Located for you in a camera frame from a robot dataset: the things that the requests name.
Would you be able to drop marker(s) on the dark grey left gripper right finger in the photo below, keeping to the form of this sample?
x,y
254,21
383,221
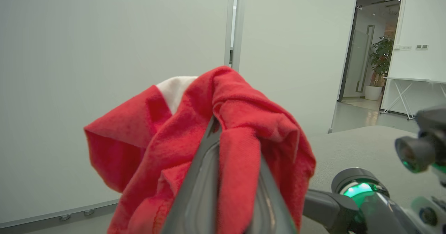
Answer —
x,y
270,206

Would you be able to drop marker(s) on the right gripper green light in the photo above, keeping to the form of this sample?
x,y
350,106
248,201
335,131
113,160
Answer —
x,y
369,202

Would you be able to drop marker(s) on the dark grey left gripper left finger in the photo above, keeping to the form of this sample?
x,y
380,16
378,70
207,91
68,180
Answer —
x,y
198,192

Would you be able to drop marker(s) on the round grey levelling foot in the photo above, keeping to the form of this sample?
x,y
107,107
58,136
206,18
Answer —
x,y
64,217
89,212

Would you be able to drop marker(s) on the white partition panel beside sofa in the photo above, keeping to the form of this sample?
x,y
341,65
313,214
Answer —
x,y
296,52

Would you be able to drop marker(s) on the grey partition post with caster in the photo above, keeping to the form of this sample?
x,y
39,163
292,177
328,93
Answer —
x,y
234,24

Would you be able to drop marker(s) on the red clothing with white patch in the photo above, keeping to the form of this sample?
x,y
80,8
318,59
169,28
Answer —
x,y
240,122

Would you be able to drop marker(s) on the white plant pot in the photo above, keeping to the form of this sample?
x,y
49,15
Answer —
x,y
373,92

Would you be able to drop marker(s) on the white wall switch plate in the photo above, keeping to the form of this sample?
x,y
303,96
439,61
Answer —
x,y
421,47

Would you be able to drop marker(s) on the wide white partition panel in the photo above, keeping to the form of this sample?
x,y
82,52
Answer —
x,y
104,52

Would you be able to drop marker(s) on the green potted plant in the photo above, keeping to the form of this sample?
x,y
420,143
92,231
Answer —
x,y
382,54

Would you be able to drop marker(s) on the white folding table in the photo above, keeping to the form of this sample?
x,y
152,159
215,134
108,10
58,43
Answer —
x,y
407,87

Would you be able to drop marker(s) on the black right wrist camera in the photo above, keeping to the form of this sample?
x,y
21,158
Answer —
x,y
423,143

